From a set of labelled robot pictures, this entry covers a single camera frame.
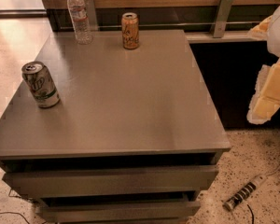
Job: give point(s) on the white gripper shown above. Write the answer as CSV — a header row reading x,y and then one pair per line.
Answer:
x,y
266,100

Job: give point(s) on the green white 7up can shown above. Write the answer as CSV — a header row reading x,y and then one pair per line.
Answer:
x,y
40,83

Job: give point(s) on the orange LaCroix can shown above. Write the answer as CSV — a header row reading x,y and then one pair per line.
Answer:
x,y
130,30

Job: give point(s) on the lower grey drawer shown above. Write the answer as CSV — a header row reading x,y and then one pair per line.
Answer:
x,y
119,212

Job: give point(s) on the grey drawer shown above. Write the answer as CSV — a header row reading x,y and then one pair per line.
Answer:
x,y
112,181
119,212

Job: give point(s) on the clear plastic water bottle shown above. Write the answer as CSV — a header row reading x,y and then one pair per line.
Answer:
x,y
80,21

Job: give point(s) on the upper grey drawer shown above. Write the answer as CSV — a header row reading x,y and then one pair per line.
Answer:
x,y
112,181

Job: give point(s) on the right metal bracket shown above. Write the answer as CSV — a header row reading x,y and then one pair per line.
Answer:
x,y
223,12

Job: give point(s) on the metal bracket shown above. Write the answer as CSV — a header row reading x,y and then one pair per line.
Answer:
x,y
91,11
223,12

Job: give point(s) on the wooden wall counter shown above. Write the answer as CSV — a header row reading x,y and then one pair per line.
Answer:
x,y
188,15

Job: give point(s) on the left metal bracket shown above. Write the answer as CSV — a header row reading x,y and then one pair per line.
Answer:
x,y
91,11

